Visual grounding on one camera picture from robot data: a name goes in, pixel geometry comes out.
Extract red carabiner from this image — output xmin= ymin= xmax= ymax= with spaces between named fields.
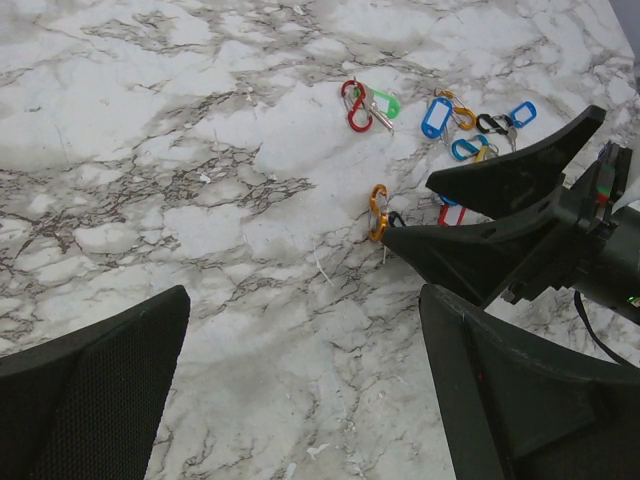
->
xmin=340 ymin=78 xmax=373 ymax=133

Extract yellow key tag with key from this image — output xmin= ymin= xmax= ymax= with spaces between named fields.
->
xmin=474 ymin=144 xmax=499 ymax=163

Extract light blue carabiner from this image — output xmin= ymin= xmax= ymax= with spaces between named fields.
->
xmin=439 ymin=195 xmax=458 ymax=206

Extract blue key tag with key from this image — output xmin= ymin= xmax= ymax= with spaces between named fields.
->
xmin=420 ymin=97 xmax=453 ymax=146

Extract orange carabiner front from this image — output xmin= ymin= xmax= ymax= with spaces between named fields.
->
xmin=434 ymin=88 xmax=477 ymax=131

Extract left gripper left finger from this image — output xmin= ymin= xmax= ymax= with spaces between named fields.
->
xmin=1 ymin=286 xmax=190 ymax=479

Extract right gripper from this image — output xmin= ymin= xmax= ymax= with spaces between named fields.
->
xmin=382 ymin=105 xmax=639 ymax=320

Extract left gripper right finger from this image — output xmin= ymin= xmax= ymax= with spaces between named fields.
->
xmin=419 ymin=284 xmax=639 ymax=479

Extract orange carabiner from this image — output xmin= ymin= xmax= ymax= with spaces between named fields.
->
xmin=434 ymin=88 xmax=477 ymax=131
xmin=369 ymin=184 xmax=389 ymax=242

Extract red key tag with key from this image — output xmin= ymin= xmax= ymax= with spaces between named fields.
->
xmin=438 ymin=204 xmax=467 ymax=226

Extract blue carabiner front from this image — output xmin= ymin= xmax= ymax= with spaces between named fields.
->
xmin=451 ymin=134 xmax=489 ymax=161

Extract green key tag with key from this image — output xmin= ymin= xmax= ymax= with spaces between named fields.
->
xmin=353 ymin=82 xmax=401 ymax=135

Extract black key tag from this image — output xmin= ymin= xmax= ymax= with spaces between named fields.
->
xmin=388 ymin=211 xmax=406 ymax=228

